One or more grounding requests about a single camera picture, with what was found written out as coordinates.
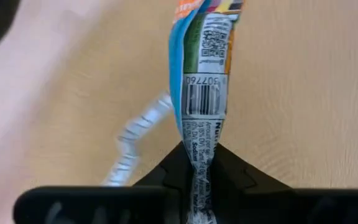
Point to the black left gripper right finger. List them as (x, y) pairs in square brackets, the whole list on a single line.
[(238, 175)]

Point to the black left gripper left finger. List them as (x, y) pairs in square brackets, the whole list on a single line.
[(172, 174)]

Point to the silver blue granola bar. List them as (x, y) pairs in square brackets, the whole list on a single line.
[(129, 133)]

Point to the round woven tan placemat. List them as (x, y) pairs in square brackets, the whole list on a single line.
[(291, 93)]

